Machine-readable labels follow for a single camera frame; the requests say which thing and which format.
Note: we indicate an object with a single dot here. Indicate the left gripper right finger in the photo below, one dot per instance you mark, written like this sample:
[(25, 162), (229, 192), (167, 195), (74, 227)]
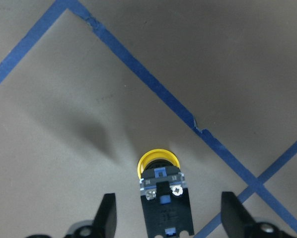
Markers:
[(236, 220)]

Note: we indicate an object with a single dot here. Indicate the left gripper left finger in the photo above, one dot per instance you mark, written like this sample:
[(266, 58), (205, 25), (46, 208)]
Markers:
[(105, 221)]

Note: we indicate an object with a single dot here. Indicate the yellow push button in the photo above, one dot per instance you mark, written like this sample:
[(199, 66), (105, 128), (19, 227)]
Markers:
[(164, 195)]

